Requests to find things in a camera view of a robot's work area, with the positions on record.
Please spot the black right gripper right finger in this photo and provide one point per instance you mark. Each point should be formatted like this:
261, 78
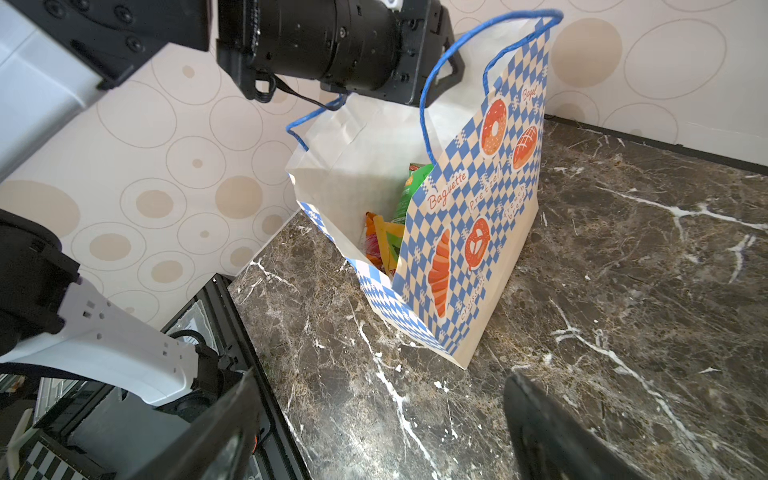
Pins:
549, 444

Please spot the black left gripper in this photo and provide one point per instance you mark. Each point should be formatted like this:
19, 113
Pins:
386, 51

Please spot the green chips snack packet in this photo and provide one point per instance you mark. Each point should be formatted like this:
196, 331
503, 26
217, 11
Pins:
416, 176

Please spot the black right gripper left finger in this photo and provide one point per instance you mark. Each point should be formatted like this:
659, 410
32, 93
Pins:
218, 444

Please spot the colourful fruit candy packet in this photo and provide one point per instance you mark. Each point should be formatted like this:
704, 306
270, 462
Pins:
383, 242

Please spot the blue checkered paper bag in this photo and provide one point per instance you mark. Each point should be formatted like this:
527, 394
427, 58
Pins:
468, 222

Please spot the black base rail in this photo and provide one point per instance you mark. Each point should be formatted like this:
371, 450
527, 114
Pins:
211, 322

